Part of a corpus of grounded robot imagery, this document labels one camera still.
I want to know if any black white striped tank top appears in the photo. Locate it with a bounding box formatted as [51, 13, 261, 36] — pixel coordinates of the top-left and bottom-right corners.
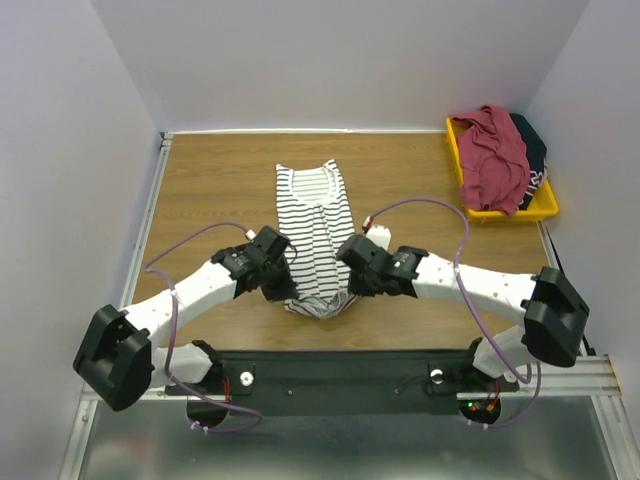
[276, 160, 355, 320]

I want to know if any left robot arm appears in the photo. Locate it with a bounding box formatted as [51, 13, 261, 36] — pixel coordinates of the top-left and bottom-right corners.
[72, 226, 297, 411]

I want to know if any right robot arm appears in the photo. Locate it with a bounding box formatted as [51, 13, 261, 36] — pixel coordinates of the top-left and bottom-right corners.
[337, 235, 590, 390]

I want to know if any maroon red tank top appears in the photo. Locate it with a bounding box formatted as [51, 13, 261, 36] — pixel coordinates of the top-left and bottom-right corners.
[451, 104, 530, 216]

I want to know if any dark navy tank top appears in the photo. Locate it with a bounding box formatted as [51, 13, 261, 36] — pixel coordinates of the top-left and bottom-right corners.
[510, 113, 547, 210]

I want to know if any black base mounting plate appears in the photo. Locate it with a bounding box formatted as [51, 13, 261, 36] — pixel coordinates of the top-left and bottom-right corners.
[193, 349, 518, 416]

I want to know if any yellow plastic bin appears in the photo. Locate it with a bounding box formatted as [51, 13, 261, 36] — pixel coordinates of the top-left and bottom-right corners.
[445, 117, 559, 224]

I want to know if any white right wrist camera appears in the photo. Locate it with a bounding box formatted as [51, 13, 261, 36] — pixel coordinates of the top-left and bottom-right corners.
[362, 216, 392, 249]

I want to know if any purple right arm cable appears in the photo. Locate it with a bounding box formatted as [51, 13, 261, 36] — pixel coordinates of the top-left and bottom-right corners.
[367, 198, 542, 431]

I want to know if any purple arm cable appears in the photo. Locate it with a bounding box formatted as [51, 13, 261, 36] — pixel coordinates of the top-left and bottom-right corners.
[143, 222, 265, 435]
[367, 198, 542, 431]

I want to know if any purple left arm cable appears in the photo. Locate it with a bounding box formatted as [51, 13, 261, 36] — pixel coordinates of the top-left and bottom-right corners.
[143, 222, 265, 435]

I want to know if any left aluminium side rail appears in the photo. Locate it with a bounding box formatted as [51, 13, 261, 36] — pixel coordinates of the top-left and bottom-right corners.
[116, 132, 174, 307]

